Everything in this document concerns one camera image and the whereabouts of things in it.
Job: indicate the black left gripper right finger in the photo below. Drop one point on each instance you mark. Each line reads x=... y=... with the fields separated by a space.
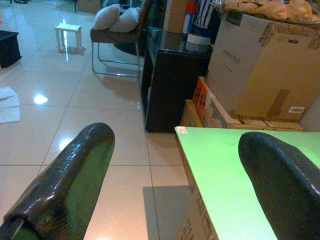
x=287 y=190

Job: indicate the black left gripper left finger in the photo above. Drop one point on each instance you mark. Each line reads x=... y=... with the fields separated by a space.
x=62 y=187

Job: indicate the flat cardboard box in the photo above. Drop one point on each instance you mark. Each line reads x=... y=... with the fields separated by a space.
x=190 y=115
x=275 y=124

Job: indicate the green board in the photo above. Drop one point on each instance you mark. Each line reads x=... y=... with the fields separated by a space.
x=212 y=162

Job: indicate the printed brown cardboard box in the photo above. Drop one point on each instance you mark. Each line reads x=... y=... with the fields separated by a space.
x=197 y=220

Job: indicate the crumpled white cloth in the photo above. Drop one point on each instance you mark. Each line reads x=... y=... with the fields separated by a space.
x=8 y=107

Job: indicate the large brown cardboard box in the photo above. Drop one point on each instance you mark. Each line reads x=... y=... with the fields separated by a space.
x=262 y=75

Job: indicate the red white label sticker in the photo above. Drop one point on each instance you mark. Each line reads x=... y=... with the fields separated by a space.
x=180 y=130

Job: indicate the black glass-top cabinet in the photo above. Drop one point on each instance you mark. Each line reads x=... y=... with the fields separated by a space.
x=172 y=95

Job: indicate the black low furniture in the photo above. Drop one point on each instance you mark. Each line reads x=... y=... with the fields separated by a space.
x=8 y=50

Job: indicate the small white stool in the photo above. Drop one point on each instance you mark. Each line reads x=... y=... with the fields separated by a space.
x=67 y=27

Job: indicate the brown chair metal legs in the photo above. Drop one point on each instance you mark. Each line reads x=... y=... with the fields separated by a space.
x=117 y=36

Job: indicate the white tape roll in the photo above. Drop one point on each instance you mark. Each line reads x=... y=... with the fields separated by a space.
x=197 y=38

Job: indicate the grey pillow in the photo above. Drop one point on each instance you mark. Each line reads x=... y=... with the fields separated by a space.
x=106 y=16
x=125 y=21

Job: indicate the beige crumpled sheet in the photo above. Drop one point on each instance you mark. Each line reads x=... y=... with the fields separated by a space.
x=275 y=8

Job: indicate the small brown cardboard box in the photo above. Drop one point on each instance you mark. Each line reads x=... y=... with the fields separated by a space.
x=88 y=5

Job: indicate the blue white striped cloth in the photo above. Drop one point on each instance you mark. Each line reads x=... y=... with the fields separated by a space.
x=202 y=15

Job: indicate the red white blue carton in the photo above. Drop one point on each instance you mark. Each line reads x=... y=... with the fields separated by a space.
x=189 y=20

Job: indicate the tall brown cardboard box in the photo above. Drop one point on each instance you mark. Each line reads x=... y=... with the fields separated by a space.
x=175 y=17

